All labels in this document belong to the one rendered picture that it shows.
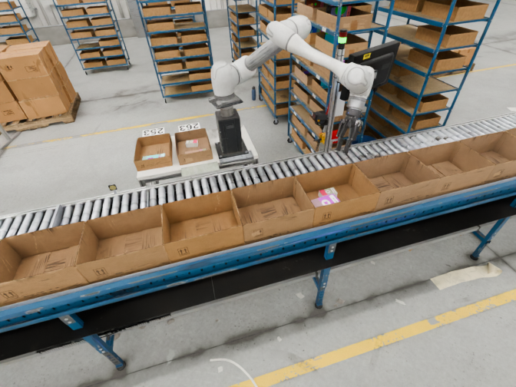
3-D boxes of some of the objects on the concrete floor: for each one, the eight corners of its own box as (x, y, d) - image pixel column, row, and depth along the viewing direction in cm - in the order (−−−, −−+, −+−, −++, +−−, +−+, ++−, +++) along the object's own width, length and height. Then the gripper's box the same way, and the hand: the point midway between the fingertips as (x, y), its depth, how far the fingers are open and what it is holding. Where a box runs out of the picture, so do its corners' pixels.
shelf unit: (85, 75, 639) (36, -35, 508) (89, 68, 675) (44, -37, 544) (130, 70, 655) (93, -39, 524) (131, 64, 691) (97, -40, 560)
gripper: (372, 112, 145) (358, 156, 151) (346, 108, 159) (335, 149, 165) (362, 109, 141) (348, 154, 147) (337, 106, 155) (325, 147, 161)
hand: (342, 146), depth 155 cm, fingers open, 5 cm apart
